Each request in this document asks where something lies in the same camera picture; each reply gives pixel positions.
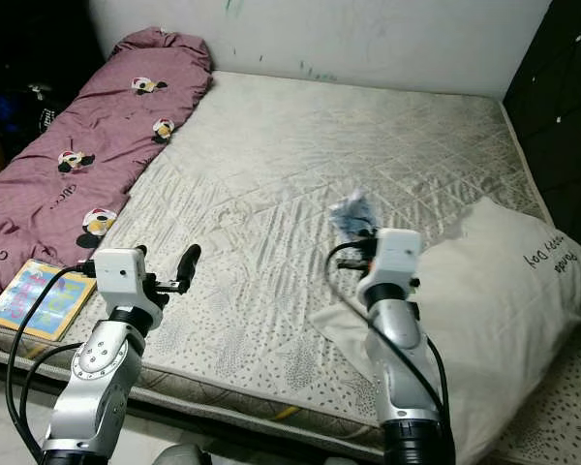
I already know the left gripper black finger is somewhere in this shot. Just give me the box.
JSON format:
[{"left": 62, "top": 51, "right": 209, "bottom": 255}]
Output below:
[{"left": 176, "top": 243, "right": 202, "bottom": 295}]

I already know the blue white paper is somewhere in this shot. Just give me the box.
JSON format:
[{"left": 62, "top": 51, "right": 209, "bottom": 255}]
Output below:
[{"left": 326, "top": 188, "right": 380, "bottom": 242}]

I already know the colourful children's book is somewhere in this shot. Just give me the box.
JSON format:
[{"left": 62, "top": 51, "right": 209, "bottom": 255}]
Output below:
[{"left": 0, "top": 258, "right": 99, "bottom": 343}]

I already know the white pillow black lettering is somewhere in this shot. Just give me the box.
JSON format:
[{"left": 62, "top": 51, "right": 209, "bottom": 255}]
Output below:
[{"left": 307, "top": 196, "right": 581, "bottom": 465}]

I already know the grey quilted mattress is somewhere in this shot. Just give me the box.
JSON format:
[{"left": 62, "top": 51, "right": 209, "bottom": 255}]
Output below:
[{"left": 0, "top": 70, "right": 581, "bottom": 465}]

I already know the purple cartoon print quilt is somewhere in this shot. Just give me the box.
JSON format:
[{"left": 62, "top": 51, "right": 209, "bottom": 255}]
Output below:
[{"left": 0, "top": 27, "right": 215, "bottom": 297}]

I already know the robot left leg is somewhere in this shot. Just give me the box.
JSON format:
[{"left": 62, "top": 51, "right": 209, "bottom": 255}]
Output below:
[{"left": 154, "top": 443, "right": 206, "bottom": 465}]

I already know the black bag white lettering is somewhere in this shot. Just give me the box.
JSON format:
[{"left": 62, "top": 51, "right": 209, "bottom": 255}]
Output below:
[{"left": 0, "top": 81, "right": 61, "bottom": 162}]

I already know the black tufted headboard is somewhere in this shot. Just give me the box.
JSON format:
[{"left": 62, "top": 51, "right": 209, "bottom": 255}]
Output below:
[{"left": 503, "top": 0, "right": 581, "bottom": 264}]

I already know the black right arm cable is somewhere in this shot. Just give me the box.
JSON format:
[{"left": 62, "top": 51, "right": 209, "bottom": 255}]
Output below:
[{"left": 323, "top": 240, "right": 454, "bottom": 427}]

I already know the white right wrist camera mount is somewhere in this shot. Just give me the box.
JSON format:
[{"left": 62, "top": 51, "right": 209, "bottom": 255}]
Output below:
[{"left": 357, "top": 227, "right": 425, "bottom": 304}]

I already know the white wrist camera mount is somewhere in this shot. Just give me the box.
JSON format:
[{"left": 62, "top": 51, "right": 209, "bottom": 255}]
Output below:
[
  {"left": 93, "top": 246, "right": 149, "bottom": 317},
  {"left": 357, "top": 227, "right": 425, "bottom": 304}
]

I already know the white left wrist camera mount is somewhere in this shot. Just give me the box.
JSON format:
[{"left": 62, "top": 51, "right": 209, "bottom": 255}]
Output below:
[{"left": 93, "top": 246, "right": 149, "bottom": 317}]

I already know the short black left arm cable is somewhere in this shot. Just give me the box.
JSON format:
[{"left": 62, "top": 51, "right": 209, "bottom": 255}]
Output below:
[{"left": 19, "top": 341, "right": 85, "bottom": 432}]

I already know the long black left arm cable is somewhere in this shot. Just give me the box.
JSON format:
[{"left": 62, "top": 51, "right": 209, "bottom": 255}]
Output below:
[{"left": 5, "top": 262, "right": 98, "bottom": 465}]

